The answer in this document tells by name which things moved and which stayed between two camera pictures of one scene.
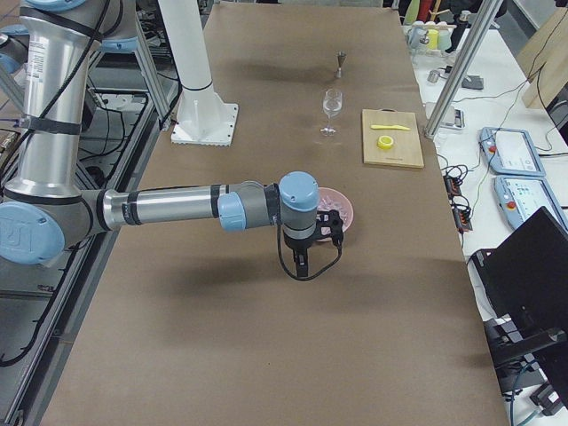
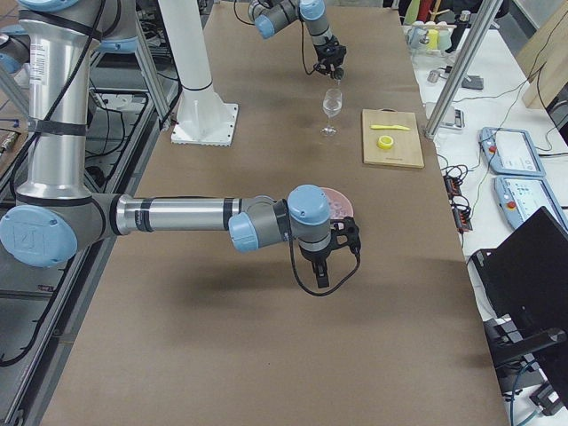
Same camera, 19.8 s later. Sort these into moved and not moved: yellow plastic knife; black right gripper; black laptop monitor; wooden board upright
Moved: black right gripper
Not moved: yellow plastic knife; wooden board upright; black laptop monitor
